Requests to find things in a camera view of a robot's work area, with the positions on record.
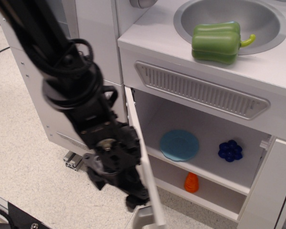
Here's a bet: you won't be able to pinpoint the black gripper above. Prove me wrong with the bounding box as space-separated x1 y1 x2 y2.
82 152 150 213

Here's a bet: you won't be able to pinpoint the white cabinet door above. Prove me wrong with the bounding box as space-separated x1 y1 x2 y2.
125 86 167 229

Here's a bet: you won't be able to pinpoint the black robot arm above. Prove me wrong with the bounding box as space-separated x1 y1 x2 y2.
0 0 150 210

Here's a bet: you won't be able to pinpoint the white toy sink cabinet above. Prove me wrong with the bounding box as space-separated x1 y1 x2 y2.
118 0 286 229

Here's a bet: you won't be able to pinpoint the aluminium extrusion bar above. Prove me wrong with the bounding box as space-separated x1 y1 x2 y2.
63 151 83 172

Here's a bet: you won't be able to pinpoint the silver fridge emblem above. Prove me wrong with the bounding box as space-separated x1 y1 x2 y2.
56 132 91 152

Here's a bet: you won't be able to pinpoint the orange toy carrot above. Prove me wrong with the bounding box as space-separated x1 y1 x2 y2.
184 172 199 193

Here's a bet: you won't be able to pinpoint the light blue toy plate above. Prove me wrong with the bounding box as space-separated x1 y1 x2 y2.
160 129 200 162

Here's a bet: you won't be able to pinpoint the blue toy grapes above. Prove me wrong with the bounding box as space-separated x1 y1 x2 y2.
218 139 243 162

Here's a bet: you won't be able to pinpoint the grey vent panel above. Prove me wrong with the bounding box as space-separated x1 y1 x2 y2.
134 61 270 120

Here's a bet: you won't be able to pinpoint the green toy bell pepper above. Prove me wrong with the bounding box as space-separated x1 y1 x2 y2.
192 21 256 64

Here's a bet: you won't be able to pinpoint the grey round knob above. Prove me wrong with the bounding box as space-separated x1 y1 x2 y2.
130 0 157 9

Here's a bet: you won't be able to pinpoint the grey ice dispenser recess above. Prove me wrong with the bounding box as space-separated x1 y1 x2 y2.
54 0 79 39

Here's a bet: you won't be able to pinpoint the silver toy sink basin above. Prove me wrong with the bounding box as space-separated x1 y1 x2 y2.
173 0 286 56

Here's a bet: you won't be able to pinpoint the grey cabinet door handle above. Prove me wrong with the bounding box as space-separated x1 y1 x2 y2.
132 206 155 229

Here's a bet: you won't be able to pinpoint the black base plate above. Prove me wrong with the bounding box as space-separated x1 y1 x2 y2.
0 202 50 229

